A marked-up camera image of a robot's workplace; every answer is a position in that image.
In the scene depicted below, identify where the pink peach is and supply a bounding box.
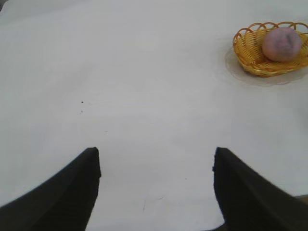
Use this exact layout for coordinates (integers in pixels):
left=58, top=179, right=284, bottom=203
left=261, top=26, right=303, bottom=62

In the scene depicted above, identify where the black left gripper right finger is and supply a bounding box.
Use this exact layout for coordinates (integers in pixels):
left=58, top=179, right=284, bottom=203
left=212, top=146, right=308, bottom=231

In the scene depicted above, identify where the yellow woven plastic basket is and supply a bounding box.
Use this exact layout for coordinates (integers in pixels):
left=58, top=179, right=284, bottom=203
left=232, top=21, right=308, bottom=78

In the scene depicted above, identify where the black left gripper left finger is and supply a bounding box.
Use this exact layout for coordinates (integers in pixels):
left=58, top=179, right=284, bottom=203
left=0, top=147, right=102, bottom=231

